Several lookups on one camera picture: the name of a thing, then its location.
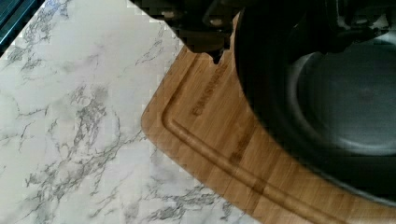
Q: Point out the black bowl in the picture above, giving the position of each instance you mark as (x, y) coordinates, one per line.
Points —
(333, 111)

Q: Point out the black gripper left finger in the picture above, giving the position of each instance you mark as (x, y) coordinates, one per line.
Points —
(203, 26)

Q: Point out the wooden cutting board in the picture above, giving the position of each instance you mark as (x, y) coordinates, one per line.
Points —
(202, 120)

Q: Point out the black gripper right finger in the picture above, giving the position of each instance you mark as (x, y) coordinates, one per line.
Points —
(355, 21)

